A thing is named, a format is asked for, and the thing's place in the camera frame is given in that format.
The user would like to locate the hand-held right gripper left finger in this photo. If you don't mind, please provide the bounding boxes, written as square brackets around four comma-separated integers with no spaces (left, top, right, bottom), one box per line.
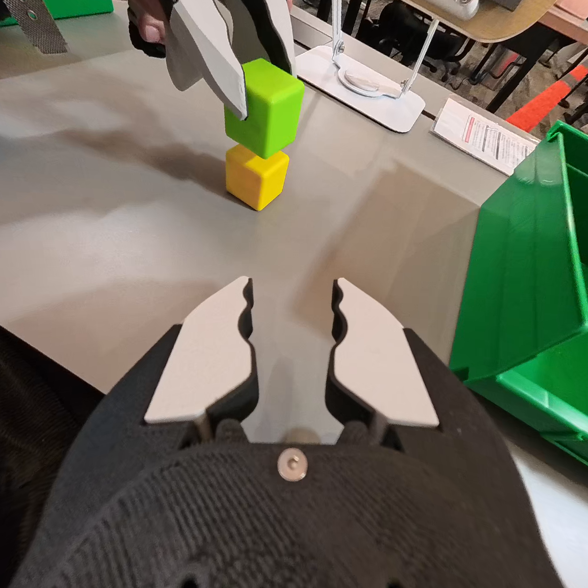
[144,276,259,439]

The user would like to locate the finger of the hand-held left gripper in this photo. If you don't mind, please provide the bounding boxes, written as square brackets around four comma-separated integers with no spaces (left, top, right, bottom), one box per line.
[229,0,298,77]
[171,0,250,122]

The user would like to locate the lime green cube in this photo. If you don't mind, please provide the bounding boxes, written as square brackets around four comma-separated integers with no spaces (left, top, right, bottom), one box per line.
[224,58,305,160]

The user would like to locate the person's black clothing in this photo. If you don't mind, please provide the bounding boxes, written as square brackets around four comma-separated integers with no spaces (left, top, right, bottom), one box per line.
[0,326,104,588]

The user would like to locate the black office chair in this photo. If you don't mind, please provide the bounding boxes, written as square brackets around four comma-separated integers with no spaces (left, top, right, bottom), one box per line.
[358,0,465,74]

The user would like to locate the wooden table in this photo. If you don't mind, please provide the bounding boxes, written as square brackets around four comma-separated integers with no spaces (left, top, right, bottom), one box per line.
[487,0,588,113]

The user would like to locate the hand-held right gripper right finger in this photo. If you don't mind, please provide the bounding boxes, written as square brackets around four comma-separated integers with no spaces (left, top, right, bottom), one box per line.
[325,277,440,439]

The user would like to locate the laminated paper sheet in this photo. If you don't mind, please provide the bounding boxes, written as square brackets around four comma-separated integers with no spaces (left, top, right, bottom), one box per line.
[429,96,540,176]

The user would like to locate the yellow cube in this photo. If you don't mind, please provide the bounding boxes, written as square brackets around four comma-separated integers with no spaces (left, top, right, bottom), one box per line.
[225,143,290,212]

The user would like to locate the green plastic bin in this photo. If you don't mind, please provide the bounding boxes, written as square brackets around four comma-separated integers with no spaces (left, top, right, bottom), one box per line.
[0,0,115,28]
[449,120,588,465]

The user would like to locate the white document stand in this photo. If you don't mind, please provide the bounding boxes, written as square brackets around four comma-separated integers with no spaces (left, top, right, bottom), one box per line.
[294,0,481,134]

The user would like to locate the person's left hand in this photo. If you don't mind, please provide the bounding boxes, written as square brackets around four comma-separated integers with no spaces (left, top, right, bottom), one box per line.
[128,0,174,44]

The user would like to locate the silver wristwatch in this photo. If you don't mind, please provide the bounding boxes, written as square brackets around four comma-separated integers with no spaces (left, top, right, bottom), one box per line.
[2,0,69,55]

